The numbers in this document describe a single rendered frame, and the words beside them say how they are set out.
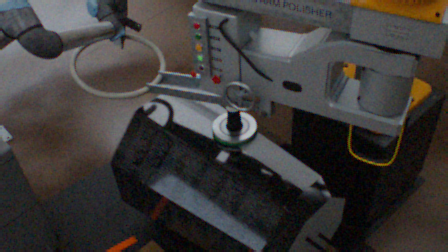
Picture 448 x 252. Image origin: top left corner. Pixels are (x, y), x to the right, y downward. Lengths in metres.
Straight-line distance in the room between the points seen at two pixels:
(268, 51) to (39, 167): 2.19
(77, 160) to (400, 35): 2.55
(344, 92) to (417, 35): 0.47
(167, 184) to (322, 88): 0.95
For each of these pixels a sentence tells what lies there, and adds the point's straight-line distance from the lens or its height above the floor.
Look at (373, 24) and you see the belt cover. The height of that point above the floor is 1.62.
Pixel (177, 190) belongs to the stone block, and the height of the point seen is 0.64.
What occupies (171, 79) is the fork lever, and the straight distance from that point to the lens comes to 2.51.
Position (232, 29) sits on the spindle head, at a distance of 1.91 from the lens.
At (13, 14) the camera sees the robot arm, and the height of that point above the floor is 1.57.
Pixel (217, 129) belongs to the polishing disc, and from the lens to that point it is 2.39.
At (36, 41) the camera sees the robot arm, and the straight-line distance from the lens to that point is 2.04.
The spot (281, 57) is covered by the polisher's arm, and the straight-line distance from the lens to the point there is 1.91.
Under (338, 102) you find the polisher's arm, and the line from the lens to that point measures 1.95.
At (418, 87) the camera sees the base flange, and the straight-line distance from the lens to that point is 2.83.
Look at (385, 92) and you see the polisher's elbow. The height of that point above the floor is 1.34.
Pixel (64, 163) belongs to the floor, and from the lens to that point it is 3.63.
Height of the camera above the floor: 2.47
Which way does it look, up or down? 43 degrees down
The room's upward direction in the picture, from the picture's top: 4 degrees counter-clockwise
